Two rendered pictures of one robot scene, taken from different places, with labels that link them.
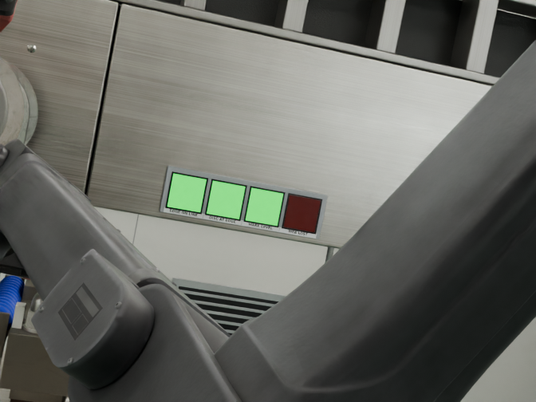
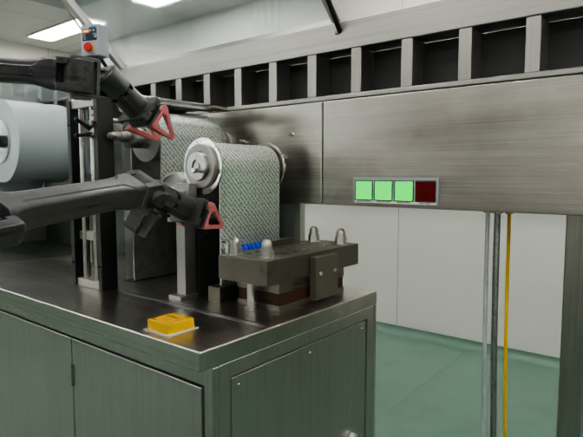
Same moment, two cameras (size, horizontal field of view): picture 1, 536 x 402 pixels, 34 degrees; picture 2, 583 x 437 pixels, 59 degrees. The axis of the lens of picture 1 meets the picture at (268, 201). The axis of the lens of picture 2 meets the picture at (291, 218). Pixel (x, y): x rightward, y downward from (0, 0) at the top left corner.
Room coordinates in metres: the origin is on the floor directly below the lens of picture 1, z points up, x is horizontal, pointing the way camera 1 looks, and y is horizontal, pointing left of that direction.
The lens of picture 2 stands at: (0.24, -0.86, 1.23)
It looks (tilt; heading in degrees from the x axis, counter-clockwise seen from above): 5 degrees down; 51
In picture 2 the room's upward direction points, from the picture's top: straight up
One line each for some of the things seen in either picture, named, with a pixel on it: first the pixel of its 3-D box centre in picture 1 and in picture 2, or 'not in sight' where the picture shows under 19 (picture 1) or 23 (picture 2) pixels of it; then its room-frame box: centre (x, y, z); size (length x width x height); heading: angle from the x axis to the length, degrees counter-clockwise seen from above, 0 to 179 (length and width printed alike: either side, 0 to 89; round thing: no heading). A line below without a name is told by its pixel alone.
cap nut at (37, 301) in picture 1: (43, 309); (235, 245); (0.93, 0.22, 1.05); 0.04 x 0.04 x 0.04
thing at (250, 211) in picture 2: not in sight; (251, 217); (1.05, 0.31, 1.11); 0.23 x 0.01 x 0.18; 12
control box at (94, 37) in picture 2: not in sight; (93, 41); (0.82, 0.89, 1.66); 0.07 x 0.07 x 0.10; 32
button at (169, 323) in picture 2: not in sight; (171, 323); (0.72, 0.14, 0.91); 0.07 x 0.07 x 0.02; 12
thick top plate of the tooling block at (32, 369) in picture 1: (82, 326); (293, 259); (1.11, 0.20, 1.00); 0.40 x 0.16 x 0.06; 12
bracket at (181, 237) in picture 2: not in sight; (181, 241); (0.86, 0.37, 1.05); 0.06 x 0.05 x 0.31; 12
